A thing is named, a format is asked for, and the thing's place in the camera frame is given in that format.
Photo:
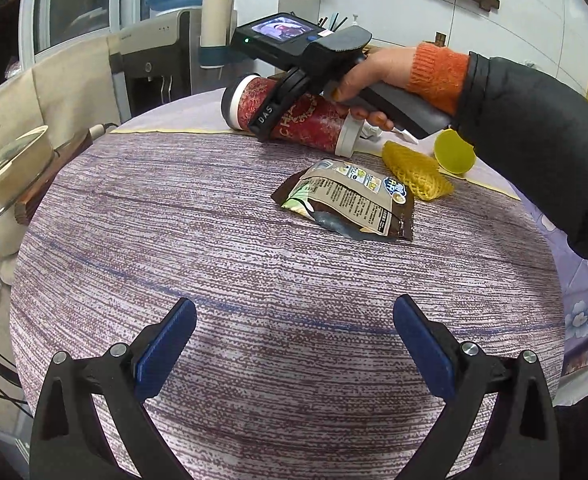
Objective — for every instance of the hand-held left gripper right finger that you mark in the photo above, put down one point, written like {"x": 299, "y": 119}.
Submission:
{"x": 421, "y": 345}

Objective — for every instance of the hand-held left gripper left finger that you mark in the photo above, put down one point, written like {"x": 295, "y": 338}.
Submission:
{"x": 166, "y": 350}

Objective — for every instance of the red paper cup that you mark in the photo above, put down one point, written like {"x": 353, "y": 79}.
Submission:
{"x": 319, "y": 125}

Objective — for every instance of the white tissue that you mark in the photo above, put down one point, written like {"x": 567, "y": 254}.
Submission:
{"x": 404, "y": 136}

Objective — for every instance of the brown snack packet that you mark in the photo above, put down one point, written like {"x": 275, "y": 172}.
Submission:
{"x": 354, "y": 200}

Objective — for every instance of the yellow foam net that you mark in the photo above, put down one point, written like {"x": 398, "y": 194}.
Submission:
{"x": 419, "y": 175}

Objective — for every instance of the yellow plastic cup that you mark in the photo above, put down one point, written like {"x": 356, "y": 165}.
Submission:
{"x": 454, "y": 152}

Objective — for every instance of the person's right forearm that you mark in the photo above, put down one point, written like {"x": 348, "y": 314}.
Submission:
{"x": 524, "y": 110}

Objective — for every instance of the person's right hand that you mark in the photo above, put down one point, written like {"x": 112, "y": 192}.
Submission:
{"x": 379, "y": 70}

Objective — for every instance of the bundle of chopsticks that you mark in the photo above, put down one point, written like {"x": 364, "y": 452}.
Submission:
{"x": 336, "y": 21}

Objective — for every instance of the paper cup dispenser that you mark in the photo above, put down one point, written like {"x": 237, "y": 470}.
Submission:
{"x": 216, "y": 30}

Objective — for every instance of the bamboo faucet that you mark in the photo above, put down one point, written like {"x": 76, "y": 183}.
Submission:
{"x": 440, "y": 37}

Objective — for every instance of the purple floral cloth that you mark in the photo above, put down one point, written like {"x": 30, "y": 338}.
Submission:
{"x": 579, "y": 310}

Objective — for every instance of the grey water dispenser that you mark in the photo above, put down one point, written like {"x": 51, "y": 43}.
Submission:
{"x": 143, "y": 60}

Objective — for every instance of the brown wooden board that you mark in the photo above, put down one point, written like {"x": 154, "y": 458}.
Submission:
{"x": 38, "y": 195}

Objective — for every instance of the cream stacked pot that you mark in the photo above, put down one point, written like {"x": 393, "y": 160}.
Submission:
{"x": 3, "y": 190}

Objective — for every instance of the sliding window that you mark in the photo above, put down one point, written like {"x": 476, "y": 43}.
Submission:
{"x": 73, "y": 0}

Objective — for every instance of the beige cloth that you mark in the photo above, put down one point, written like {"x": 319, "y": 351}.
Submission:
{"x": 68, "y": 90}

